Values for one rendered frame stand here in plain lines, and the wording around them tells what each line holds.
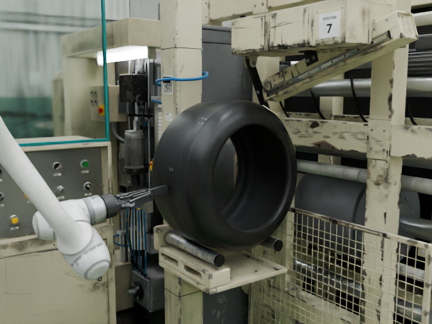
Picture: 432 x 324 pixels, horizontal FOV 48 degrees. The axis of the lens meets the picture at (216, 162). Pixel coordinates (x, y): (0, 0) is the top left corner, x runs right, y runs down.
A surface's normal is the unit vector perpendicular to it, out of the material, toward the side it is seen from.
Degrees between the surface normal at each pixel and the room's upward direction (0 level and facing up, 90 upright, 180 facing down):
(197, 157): 73
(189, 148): 65
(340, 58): 90
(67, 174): 90
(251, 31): 90
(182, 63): 90
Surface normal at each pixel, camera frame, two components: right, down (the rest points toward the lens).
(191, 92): 0.58, 0.11
